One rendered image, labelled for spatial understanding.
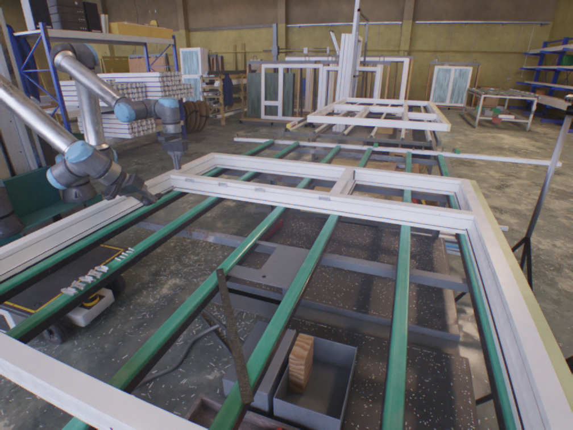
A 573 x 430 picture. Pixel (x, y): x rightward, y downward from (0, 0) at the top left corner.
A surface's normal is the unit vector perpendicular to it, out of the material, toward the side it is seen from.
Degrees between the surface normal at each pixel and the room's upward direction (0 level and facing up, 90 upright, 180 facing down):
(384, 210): 90
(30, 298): 0
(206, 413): 0
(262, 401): 90
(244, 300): 0
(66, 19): 90
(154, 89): 90
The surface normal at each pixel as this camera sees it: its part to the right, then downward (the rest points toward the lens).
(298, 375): -0.35, 0.40
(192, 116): -0.71, 0.13
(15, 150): 0.96, 0.12
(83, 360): 0.00, -0.90
